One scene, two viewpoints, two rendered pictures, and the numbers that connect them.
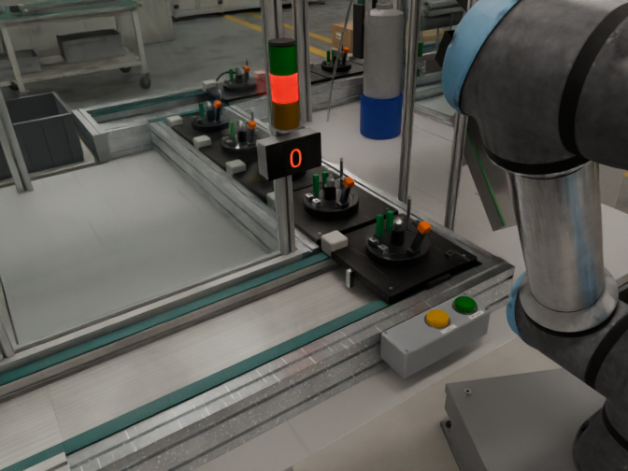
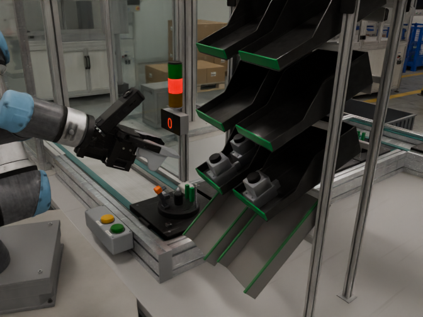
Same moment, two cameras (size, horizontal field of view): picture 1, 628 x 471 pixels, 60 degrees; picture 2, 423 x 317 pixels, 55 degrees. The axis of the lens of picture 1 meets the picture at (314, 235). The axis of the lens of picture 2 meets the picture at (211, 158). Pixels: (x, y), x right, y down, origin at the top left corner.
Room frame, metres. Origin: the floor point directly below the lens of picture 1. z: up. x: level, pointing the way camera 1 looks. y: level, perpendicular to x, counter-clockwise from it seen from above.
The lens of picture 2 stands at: (0.97, -1.37, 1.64)
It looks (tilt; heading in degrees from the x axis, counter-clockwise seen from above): 23 degrees down; 83
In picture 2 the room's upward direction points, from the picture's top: 1 degrees clockwise
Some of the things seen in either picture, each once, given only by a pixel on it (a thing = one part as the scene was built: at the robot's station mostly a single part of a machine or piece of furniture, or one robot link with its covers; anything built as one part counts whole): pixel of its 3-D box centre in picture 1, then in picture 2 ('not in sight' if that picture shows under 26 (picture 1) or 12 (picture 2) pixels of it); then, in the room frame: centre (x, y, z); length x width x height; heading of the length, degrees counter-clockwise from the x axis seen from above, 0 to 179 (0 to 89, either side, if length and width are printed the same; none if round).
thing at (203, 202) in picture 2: (396, 253); (179, 211); (1.00, -0.18, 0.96); 0.24 x 0.24 x 0.02; 32
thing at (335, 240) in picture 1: (334, 244); (186, 190); (1.03, -0.04, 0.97); 0.05 x 0.05 x 0.04; 32
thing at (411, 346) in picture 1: (435, 333); (108, 228); (0.77, -0.22, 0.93); 0.21 x 0.07 x 0.06; 122
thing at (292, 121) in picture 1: (286, 112); (175, 99); (1.00, 0.04, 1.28); 0.05 x 0.05 x 0.05
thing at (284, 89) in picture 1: (284, 86); (175, 85); (1.00, 0.04, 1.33); 0.05 x 0.05 x 0.05
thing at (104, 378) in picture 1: (273, 316); (141, 189); (0.86, 0.09, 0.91); 0.84 x 0.28 x 0.10; 122
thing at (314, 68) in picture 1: (335, 58); not in sight; (2.54, -0.13, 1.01); 0.24 x 0.24 x 0.13; 32
